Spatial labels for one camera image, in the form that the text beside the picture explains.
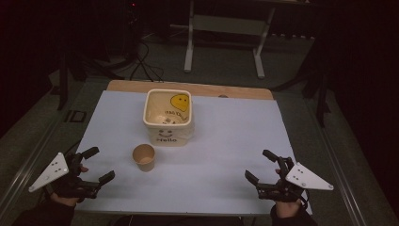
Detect black device with red light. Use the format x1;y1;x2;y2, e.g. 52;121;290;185
124;0;143;59

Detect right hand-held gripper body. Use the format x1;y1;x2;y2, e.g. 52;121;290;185
256;155;335;203

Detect brown paper cup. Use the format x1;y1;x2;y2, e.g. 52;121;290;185
132;143;156;173

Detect metal floor rail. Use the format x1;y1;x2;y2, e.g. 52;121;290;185
0;117;65;210
304;99;369;226

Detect black stand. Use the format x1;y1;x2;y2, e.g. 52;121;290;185
56;51;88;111
301;60;332;128

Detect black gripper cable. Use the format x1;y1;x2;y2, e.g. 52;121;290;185
299;187;311;211

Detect white table mat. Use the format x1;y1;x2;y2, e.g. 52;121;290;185
74;89;313;218

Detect person's left hand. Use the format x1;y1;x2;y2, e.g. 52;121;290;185
50;165;89;207

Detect floor socket box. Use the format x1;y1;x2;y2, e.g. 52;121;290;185
64;109;88;123

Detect person's right hand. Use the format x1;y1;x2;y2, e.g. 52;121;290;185
274;169;304;219

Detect black floor cables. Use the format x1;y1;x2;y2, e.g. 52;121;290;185
129;40;165;83

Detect cream square bin smiley print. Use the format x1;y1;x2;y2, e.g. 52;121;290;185
142;89;195;148

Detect white metal stand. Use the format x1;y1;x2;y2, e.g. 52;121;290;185
183;0;278;80

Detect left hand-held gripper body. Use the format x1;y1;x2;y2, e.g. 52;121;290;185
28;152;102;201

